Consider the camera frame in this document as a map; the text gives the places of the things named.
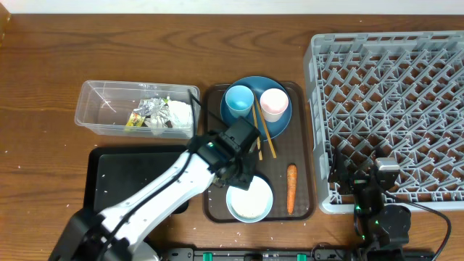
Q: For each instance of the light blue cup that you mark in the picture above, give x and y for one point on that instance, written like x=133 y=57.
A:
x=239 y=100

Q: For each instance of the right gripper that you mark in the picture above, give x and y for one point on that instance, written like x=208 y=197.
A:
x=340 y=172

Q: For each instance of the brown serving tray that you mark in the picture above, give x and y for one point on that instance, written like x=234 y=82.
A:
x=291 y=147

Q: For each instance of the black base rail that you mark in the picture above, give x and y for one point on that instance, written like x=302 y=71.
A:
x=318 y=253

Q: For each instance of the pink cup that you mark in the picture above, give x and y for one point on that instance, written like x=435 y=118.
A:
x=274 y=103

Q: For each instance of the left wooden chopstick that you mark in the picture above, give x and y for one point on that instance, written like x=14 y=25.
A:
x=258 y=139

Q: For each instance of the black waste tray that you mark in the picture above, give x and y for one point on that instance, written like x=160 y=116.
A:
x=117 y=172

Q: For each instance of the clear plastic bin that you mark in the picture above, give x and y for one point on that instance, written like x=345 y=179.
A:
x=105 y=106

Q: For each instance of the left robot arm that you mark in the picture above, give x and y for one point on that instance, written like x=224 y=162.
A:
x=117 y=232

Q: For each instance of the foil snack wrapper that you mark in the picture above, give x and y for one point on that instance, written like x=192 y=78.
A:
x=151 y=113

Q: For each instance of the light blue bowl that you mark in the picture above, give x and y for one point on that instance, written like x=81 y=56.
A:
x=252 y=205

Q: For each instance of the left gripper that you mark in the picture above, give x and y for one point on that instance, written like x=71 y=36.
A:
x=246 y=185

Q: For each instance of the white tissue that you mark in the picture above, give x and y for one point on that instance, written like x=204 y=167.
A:
x=180 y=114

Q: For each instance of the wooden chopstick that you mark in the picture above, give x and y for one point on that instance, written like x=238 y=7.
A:
x=258 y=139
x=273 y=152

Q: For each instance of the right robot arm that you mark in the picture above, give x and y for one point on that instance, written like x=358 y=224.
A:
x=384 y=228

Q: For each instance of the right wooden chopstick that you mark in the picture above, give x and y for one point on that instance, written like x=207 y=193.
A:
x=273 y=152

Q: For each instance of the orange carrot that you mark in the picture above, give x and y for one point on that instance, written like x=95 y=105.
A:
x=291 y=177

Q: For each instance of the grey dishwasher rack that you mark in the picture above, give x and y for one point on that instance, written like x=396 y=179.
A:
x=400 y=92

